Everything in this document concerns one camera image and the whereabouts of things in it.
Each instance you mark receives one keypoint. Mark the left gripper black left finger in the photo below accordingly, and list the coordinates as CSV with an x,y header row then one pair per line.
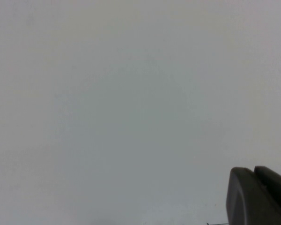
x,y
241,199

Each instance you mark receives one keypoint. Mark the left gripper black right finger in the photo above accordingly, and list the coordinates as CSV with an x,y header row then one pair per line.
x,y
276,192

